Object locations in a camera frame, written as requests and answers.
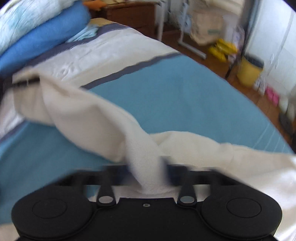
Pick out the light blue cloth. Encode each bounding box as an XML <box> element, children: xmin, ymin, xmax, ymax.
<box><xmin>66</xmin><ymin>23</ymin><xmax>100</xmax><ymax>43</ymax></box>

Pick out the white side table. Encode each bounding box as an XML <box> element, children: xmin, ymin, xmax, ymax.
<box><xmin>157</xmin><ymin>0</ymin><xmax>207</xmax><ymax>60</ymax></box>

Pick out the blue pillow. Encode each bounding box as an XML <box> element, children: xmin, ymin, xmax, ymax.
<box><xmin>0</xmin><ymin>3</ymin><xmax>92</xmax><ymax>77</ymax></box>

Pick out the brown paper bag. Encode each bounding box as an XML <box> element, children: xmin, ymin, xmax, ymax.
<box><xmin>190</xmin><ymin>9</ymin><xmax>226</xmax><ymax>45</ymax></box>

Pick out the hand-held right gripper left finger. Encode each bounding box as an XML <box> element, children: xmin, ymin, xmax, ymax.
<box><xmin>58</xmin><ymin>164</ymin><xmax>130</xmax><ymax>207</ymax></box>

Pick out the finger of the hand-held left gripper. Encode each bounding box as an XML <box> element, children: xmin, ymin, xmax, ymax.
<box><xmin>5</xmin><ymin>77</ymin><xmax>41</xmax><ymax>90</ymax></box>

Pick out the clear plastic packaging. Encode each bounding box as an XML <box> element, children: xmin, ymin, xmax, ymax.
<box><xmin>225</xmin><ymin>23</ymin><xmax>245</xmax><ymax>47</ymax></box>

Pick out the wooden nightstand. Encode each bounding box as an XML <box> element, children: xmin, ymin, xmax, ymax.
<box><xmin>89</xmin><ymin>0</ymin><xmax>162</xmax><ymax>39</ymax></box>

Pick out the blue patterned plastic bag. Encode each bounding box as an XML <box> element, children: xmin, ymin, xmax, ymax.
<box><xmin>183</xmin><ymin>13</ymin><xmax>194</xmax><ymax>31</ymax></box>

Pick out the white fleece robe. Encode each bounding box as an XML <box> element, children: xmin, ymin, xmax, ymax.
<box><xmin>11</xmin><ymin>70</ymin><xmax>296</xmax><ymax>241</ymax></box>

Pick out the white wardrobe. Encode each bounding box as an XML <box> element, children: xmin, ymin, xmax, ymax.
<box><xmin>243</xmin><ymin>0</ymin><xmax>296</xmax><ymax>98</ymax></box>

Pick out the yellow trash bin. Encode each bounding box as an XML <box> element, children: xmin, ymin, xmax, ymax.
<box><xmin>236</xmin><ymin>54</ymin><xmax>264</xmax><ymax>87</ymax></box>

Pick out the light blue quilted blanket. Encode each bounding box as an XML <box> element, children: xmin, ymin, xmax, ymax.
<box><xmin>0</xmin><ymin>0</ymin><xmax>86</xmax><ymax>55</ymax></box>

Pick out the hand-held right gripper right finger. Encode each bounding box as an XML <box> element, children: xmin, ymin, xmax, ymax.
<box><xmin>163</xmin><ymin>157</ymin><xmax>235</xmax><ymax>206</ymax></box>

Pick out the yellow plastic bag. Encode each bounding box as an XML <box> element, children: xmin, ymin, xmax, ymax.
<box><xmin>208</xmin><ymin>38</ymin><xmax>238</xmax><ymax>62</ymax></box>

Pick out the black metal clothes rack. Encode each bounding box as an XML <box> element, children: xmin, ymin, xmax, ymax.
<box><xmin>224</xmin><ymin>0</ymin><xmax>252</xmax><ymax>80</ymax></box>

